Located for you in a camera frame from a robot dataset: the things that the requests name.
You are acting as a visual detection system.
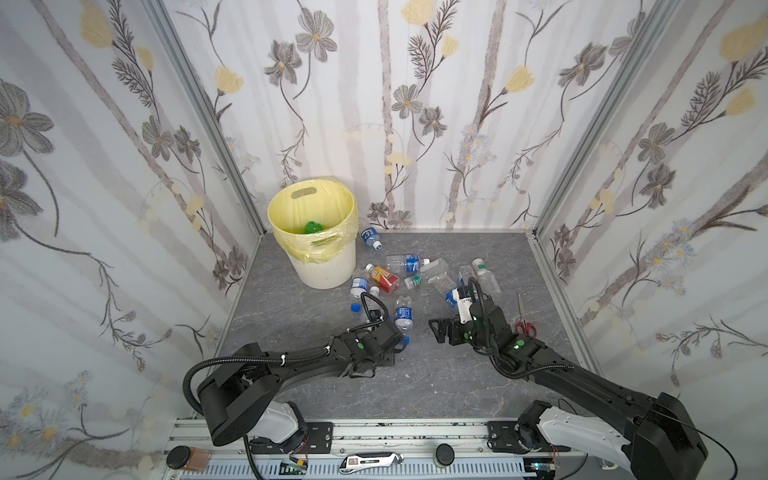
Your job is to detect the green soda bottle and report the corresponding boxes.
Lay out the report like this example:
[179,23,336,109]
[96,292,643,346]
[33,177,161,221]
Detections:
[297,221,326,235]

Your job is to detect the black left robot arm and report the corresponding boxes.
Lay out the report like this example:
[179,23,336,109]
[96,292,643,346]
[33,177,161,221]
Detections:
[182,320,406,447]

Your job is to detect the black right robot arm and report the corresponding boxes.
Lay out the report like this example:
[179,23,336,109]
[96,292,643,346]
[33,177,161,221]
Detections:
[429,280,708,479]

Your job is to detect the white bin with yellow liner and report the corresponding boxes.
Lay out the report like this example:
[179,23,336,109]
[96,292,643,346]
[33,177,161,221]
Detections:
[267,178,359,290]

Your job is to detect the clear bottle white green cap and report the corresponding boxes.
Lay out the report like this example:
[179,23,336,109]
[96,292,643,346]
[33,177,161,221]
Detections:
[471,258,501,295]

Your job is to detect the small blue label water bottle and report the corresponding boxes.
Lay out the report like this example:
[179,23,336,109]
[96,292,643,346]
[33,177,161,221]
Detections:
[394,296,414,335]

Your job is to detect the blue label bottle centre left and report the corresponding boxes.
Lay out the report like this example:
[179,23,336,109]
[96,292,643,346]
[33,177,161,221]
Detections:
[350,276,369,313]

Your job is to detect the red orange tea bottle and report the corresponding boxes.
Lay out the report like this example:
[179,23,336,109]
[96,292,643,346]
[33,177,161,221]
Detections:
[365,264,400,293]

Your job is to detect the clear bottle blue label top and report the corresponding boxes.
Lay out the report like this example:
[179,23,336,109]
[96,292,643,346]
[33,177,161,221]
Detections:
[386,254,430,275]

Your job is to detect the silver adjustable wrench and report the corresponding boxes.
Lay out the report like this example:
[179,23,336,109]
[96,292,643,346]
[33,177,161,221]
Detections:
[339,452,404,475]

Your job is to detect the black round knob centre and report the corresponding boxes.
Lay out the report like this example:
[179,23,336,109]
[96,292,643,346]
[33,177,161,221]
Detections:
[433,443,455,469]

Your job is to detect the black round knob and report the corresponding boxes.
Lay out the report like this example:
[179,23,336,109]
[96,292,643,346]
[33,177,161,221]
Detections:
[433,443,455,469]
[166,446,192,470]

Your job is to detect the black round knob left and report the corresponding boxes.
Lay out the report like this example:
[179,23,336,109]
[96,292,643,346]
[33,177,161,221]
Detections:
[166,446,192,470]

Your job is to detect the red handled scissors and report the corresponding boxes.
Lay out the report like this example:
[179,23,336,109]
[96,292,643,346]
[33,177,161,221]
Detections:
[515,294,537,338]

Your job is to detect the aluminium mounting rail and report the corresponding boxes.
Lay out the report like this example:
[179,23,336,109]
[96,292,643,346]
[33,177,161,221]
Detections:
[161,418,637,480]

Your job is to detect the blue label bottle by wall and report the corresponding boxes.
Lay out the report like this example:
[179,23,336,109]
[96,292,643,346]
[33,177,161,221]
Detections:
[360,222,383,251]

